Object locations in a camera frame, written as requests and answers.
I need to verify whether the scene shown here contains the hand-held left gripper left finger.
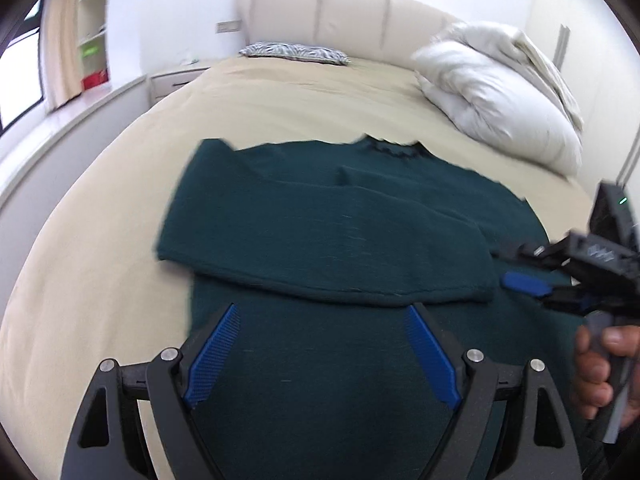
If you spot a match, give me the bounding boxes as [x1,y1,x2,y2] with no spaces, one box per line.
[60,304,241,480]

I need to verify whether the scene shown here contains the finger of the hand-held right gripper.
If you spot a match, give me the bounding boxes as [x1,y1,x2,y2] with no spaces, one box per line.
[492,241,571,271]
[500,271,598,317]

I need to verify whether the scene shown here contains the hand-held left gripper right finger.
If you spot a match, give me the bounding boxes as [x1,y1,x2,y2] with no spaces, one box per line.
[404,302,583,480]

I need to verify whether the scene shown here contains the dark green sweater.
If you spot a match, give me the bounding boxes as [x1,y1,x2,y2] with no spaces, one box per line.
[157,132,608,480]

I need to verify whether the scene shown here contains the person's right hand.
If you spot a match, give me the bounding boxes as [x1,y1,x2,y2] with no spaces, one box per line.
[572,324,640,421]

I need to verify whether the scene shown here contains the bed with beige sheet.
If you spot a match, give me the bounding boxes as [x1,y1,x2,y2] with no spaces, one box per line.
[0,54,601,466]

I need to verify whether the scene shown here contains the white folded duvet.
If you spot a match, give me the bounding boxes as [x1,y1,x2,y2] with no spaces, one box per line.
[411,21,585,177]

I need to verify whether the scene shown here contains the white wardrobe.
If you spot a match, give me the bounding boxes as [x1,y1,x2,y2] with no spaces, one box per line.
[527,0,640,186]

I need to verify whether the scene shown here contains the white window sill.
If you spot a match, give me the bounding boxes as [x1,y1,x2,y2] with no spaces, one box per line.
[0,74,152,211]

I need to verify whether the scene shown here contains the white nightstand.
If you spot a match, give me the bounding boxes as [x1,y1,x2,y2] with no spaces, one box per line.
[149,62,212,107]

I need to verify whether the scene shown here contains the cream padded headboard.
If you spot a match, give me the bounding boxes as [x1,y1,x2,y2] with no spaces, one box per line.
[237,0,468,68]

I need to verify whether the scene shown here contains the black white patterned pillow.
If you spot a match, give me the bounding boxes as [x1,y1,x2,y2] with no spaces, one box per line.
[239,41,352,66]

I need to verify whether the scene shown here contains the window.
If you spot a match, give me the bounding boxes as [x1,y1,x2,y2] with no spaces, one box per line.
[0,0,48,132]

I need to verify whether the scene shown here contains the beige curtain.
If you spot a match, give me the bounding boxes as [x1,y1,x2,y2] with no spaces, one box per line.
[40,0,85,112]

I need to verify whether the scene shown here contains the white shelf unit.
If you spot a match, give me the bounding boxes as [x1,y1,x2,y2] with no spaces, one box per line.
[76,0,112,95]

